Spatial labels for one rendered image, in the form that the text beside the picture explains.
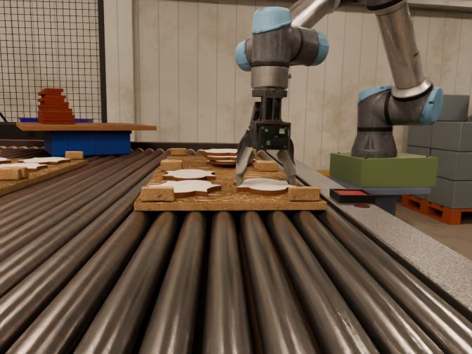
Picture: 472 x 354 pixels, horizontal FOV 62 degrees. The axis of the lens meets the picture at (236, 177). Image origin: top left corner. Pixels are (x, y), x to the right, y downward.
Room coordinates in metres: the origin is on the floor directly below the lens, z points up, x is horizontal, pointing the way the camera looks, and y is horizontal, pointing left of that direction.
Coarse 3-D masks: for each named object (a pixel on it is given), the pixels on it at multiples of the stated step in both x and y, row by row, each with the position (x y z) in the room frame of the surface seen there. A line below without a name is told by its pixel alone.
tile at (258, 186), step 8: (248, 184) 0.83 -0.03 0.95; (256, 184) 0.83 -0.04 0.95; (264, 184) 0.83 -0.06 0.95; (272, 184) 0.83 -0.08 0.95; (280, 184) 0.83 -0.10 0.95; (288, 184) 0.83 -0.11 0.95; (256, 192) 0.77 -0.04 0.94; (264, 192) 0.77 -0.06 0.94; (272, 192) 0.77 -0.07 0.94; (280, 192) 0.77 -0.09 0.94
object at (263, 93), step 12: (252, 96) 0.82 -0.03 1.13; (264, 96) 0.77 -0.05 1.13; (276, 96) 0.77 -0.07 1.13; (264, 108) 0.76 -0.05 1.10; (276, 108) 0.79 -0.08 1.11; (264, 120) 0.76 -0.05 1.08; (276, 120) 0.76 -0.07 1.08; (252, 132) 0.82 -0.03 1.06; (264, 132) 0.77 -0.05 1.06; (276, 132) 0.77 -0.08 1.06; (288, 132) 0.77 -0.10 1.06; (264, 144) 0.77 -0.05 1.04; (276, 144) 0.77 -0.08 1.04; (288, 144) 0.77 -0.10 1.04
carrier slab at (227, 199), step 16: (160, 176) 0.98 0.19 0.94; (224, 176) 1.00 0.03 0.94; (256, 176) 1.01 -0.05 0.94; (272, 176) 1.01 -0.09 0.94; (224, 192) 0.78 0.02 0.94; (240, 192) 0.79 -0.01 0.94; (144, 208) 0.68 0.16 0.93; (160, 208) 0.69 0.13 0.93; (176, 208) 0.69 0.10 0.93; (192, 208) 0.69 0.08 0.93; (208, 208) 0.69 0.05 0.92; (224, 208) 0.70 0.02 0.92; (240, 208) 0.70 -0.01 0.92; (256, 208) 0.70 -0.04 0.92; (272, 208) 0.71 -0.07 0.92; (288, 208) 0.71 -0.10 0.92; (304, 208) 0.71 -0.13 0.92; (320, 208) 0.72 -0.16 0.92
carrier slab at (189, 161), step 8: (184, 160) 1.34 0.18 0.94; (192, 160) 1.34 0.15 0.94; (200, 160) 1.35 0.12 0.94; (208, 160) 1.35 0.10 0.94; (264, 160) 1.39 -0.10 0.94; (160, 168) 1.13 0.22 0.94; (184, 168) 1.14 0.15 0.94; (192, 168) 1.15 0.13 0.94; (200, 168) 1.15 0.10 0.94; (208, 168) 1.15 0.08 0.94; (216, 168) 1.16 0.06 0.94; (224, 168) 1.16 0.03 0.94; (232, 168) 1.16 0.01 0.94; (248, 168) 1.17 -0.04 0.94
